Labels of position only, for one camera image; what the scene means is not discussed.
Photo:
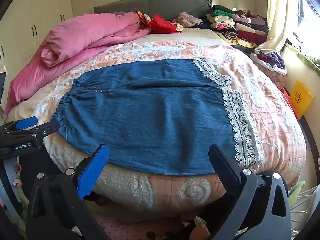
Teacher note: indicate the grey upholstered headboard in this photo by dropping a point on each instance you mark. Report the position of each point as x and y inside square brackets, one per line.
[162, 7]

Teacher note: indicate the pink dotted mat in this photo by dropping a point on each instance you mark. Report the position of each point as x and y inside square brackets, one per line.
[125, 230]

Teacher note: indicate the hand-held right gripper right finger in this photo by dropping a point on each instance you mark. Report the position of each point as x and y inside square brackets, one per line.
[226, 166]

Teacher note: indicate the cream wardrobe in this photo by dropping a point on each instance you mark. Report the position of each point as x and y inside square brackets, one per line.
[37, 12]

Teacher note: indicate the pink duvet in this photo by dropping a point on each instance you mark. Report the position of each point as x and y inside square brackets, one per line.
[75, 40]

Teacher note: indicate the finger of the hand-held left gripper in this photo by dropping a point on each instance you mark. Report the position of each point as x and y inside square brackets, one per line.
[47, 128]
[25, 122]

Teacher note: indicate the green cloth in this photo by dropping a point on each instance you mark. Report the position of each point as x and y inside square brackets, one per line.
[310, 61]

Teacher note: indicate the brown slipper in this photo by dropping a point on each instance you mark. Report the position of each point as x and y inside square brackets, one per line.
[200, 226]

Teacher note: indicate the purple cloth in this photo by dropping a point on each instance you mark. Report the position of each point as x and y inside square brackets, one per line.
[272, 58]

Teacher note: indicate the mauve fluffy garment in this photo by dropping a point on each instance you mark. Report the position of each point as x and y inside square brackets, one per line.
[186, 18]

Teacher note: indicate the cream curtain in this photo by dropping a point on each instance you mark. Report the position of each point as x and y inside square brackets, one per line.
[277, 10]

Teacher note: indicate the peach tufted bedspread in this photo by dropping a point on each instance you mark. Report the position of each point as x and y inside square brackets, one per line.
[270, 120]

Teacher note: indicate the blue denim pants lace trim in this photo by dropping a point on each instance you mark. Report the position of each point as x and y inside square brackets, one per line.
[150, 117]

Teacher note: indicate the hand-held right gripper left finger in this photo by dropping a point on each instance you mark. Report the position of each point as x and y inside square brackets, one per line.
[93, 171]

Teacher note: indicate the red patterned garment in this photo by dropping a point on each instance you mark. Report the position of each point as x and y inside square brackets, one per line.
[162, 23]

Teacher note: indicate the floral fabric bin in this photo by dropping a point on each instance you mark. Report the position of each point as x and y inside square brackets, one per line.
[275, 78]

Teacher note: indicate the pile of folded clothes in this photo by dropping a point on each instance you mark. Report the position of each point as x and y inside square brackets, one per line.
[240, 30]

